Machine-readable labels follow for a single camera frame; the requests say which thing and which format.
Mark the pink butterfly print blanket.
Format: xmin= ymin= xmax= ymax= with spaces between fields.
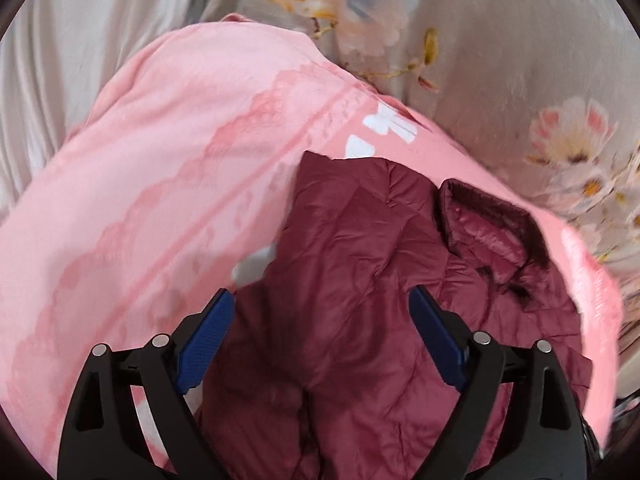
xmin=0 ymin=12 xmax=626 ymax=480

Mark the maroon puffer jacket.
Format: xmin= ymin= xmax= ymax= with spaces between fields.
xmin=192 ymin=150 xmax=594 ymax=480

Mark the grey floral bed sheet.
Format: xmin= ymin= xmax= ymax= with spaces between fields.
xmin=200 ymin=0 xmax=640 ymax=366

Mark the plain grey cloth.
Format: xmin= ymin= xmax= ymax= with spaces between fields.
xmin=0 ymin=0 xmax=216 ymax=228

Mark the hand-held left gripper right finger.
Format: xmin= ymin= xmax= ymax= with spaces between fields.
xmin=408 ymin=285 xmax=587 ymax=480

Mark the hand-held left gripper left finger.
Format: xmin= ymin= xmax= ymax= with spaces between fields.
xmin=57 ymin=288 xmax=236 ymax=480

